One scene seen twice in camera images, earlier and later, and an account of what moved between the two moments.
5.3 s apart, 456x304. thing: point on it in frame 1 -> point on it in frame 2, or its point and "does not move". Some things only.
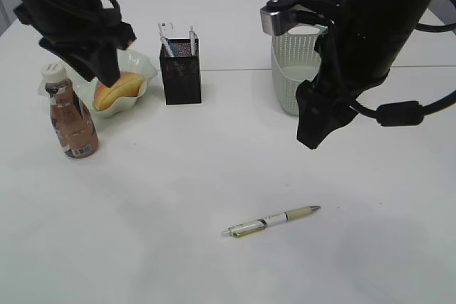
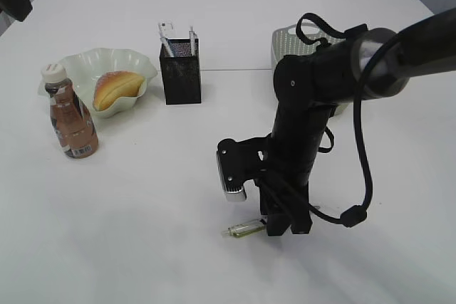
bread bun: [129, 85] does not move
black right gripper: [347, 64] -> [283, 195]
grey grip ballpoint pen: [192, 40] does not move
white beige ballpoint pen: [248, 227] does not move
